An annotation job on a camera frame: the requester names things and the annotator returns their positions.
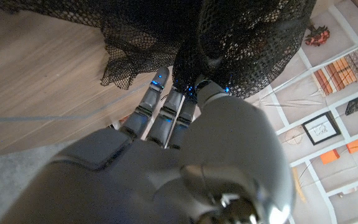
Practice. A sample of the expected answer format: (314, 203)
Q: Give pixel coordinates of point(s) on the black mesh netting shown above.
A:
(228, 37)

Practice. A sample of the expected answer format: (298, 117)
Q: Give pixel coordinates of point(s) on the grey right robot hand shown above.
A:
(166, 186)

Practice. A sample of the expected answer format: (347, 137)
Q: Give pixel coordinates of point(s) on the printed bookshelf backdrop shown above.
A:
(337, 109)

